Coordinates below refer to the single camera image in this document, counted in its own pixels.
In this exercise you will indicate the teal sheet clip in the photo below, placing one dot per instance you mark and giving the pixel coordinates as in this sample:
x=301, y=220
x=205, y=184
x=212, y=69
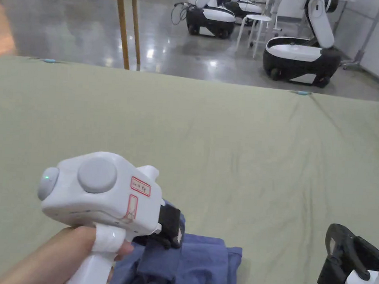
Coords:
x=50, y=61
x=303, y=93

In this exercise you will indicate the dark blue shirt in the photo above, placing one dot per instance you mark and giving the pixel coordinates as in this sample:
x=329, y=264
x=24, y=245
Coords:
x=192, y=270

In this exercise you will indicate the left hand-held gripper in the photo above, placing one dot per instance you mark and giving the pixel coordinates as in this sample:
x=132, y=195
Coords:
x=107, y=191

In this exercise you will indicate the bed with pale green sheet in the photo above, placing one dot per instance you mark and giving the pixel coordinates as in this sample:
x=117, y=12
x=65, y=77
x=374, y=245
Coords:
x=228, y=151

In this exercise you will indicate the person's left hand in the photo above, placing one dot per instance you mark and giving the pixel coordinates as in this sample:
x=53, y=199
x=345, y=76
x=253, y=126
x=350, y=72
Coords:
x=69, y=247

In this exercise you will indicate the white and black wheeled robot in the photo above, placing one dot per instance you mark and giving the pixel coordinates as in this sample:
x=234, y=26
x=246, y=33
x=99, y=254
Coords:
x=301, y=55
x=247, y=7
x=212, y=17

